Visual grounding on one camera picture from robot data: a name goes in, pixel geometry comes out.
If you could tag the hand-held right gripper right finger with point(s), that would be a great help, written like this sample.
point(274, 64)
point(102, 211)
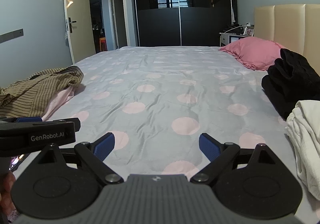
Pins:
point(210, 148)

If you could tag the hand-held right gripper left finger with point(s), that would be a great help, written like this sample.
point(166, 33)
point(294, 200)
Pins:
point(105, 146)

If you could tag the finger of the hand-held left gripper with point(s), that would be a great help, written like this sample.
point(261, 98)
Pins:
point(28, 119)

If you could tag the tan striped pants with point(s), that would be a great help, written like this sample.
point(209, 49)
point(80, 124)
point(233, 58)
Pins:
point(32, 94)

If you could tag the white clothes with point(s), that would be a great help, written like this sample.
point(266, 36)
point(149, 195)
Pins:
point(307, 139)

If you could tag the black clothes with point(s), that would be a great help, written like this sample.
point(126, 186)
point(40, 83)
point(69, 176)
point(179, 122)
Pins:
point(290, 81)

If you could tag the person's left hand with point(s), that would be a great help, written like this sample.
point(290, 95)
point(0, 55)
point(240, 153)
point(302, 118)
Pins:
point(7, 189)

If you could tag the pale pink garment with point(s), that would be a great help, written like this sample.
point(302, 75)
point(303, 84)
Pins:
point(60, 100)

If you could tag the bed with polka dot sheet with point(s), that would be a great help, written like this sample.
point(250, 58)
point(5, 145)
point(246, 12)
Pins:
point(160, 84)

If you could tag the orange stool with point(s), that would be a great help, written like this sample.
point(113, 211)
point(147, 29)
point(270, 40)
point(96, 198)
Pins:
point(103, 43)

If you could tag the pink pillow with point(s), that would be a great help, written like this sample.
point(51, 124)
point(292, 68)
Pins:
point(252, 50)

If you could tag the white nightstand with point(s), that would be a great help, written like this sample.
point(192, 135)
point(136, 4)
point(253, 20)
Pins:
point(228, 39)

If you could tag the cream room door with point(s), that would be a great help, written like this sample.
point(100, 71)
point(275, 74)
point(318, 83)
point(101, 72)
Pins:
point(77, 14)

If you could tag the black sliding wardrobe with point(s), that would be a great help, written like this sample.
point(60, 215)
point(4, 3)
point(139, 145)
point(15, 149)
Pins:
point(200, 21)

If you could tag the beige padded headboard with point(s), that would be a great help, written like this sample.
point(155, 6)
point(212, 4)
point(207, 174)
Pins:
point(287, 24)

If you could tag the grey wall strip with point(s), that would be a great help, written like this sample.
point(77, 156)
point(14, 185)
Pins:
point(11, 35)

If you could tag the small picture frame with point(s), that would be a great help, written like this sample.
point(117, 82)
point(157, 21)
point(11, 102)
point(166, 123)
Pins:
point(248, 31)

